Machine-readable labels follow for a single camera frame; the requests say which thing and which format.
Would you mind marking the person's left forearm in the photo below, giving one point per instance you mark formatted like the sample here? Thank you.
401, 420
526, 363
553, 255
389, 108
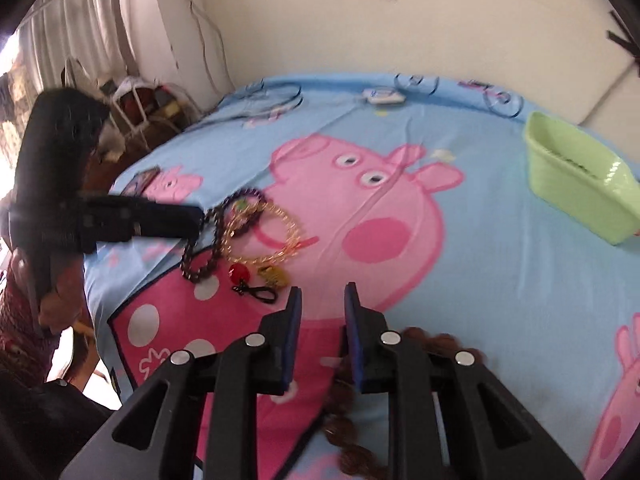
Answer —
17, 320

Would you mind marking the black tape cross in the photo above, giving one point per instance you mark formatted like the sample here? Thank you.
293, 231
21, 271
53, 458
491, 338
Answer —
622, 40

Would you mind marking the small white device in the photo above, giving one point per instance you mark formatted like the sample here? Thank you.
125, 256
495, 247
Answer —
380, 95

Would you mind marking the blue cartoon pig bed sheet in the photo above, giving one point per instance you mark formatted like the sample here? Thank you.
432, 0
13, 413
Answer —
500, 260

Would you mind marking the dark flat card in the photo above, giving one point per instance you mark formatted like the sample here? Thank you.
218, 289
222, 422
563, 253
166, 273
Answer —
142, 180

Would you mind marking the dark cloth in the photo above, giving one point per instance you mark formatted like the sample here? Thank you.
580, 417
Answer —
35, 420

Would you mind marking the yellow pendant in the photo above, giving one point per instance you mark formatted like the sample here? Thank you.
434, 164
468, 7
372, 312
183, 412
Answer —
272, 276

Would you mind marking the person's left hand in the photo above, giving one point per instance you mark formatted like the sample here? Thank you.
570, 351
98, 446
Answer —
65, 297

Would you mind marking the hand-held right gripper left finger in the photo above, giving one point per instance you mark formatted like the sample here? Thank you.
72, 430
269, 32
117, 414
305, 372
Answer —
294, 340

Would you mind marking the white curtain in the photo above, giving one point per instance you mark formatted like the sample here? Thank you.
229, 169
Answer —
75, 20

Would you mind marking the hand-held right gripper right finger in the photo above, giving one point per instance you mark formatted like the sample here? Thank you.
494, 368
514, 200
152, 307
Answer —
352, 340

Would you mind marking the light green plastic basket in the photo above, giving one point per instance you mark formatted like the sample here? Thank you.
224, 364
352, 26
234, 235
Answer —
565, 195

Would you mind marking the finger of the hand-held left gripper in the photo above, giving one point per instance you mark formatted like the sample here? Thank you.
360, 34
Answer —
167, 219

